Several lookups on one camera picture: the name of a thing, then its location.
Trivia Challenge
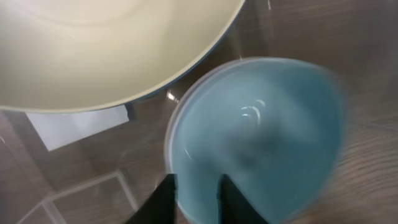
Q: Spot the dark blue large bowl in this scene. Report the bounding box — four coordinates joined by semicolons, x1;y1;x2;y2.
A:
124;12;246;105

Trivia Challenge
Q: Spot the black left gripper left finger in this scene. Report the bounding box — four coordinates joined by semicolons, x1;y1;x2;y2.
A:
125;174;177;224

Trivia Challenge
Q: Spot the light blue bowl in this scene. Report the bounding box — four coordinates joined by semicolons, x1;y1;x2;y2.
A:
164;57;345;223

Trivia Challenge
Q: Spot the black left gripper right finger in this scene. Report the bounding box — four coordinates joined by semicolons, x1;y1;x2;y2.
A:
218;174;268;224

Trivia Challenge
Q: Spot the cream large bowl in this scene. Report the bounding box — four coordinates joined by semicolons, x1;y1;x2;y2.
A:
1;0;244;113

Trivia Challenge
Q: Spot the clear plastic storage box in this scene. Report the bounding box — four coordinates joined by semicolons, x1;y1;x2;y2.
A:
1;0;397;223

